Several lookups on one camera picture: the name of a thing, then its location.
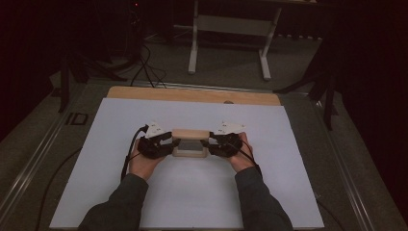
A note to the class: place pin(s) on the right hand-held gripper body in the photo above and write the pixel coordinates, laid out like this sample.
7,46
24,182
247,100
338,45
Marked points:
229,146

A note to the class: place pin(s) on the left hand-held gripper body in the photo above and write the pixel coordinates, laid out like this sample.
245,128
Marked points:
150,149

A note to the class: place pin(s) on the wooden picture frame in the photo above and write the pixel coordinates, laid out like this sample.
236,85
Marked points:
191,134

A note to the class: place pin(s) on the person's left hand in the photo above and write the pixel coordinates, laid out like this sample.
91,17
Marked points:
141,166

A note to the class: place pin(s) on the person's right hand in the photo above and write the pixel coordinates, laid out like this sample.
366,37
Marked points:
242,162

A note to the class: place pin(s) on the black floor socket plate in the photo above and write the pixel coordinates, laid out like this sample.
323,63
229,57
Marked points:
69,119

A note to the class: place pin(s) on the white metal stand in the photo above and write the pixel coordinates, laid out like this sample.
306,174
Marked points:
192,48

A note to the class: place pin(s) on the black tripod stand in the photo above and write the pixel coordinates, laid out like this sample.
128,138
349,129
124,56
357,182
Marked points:
328,102
65,86

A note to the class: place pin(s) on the power strip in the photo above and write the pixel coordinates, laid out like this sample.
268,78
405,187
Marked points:
301,37

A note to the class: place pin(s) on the aluminium floor rail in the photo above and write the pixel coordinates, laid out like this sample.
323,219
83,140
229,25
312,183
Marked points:
198,86
346,179
32,163

